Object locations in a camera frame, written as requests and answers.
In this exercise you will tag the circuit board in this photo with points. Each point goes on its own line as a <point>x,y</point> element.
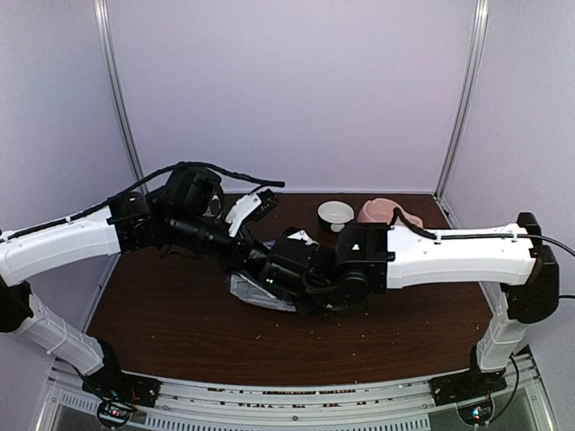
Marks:
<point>114,414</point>
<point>476,413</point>

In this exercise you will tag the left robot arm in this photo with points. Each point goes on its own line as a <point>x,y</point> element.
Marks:
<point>193,205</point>

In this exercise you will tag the left aluminium corner post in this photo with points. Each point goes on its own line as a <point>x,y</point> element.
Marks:
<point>103,23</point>

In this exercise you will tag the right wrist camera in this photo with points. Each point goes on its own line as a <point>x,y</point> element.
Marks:
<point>296,234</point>

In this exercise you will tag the black and white ceramic bowl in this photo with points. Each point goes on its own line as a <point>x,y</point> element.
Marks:
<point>333,216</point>

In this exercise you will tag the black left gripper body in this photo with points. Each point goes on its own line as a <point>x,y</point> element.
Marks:
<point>239,247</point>

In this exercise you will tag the pink double pet feeder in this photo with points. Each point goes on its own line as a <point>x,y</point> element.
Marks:
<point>381,210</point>

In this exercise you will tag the front aluminium rail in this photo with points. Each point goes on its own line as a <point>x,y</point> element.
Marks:
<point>408,404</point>

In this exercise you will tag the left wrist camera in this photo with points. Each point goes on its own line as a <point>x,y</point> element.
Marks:
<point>254,205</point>

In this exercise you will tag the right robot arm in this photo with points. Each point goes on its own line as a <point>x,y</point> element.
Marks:
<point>371,258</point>

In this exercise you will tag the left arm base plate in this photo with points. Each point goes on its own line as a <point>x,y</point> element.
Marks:
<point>127,389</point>

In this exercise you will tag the purple pet food bag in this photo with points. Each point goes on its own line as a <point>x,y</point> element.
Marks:
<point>268,290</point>

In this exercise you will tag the left circuit board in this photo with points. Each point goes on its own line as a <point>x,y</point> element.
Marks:
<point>114,414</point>

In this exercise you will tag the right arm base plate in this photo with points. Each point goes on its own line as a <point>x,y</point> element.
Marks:
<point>467,385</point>

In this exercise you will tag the right circuit board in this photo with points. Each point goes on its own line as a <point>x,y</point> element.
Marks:
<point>476,413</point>

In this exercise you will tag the aluminium corner post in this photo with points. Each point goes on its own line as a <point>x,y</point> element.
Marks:
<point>103,23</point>
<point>471,73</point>

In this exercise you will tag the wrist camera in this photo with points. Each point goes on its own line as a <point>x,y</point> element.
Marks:
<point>296,234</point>
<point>254,205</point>

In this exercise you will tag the right aluminium corner post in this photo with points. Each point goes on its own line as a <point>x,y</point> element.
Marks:
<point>471,73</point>

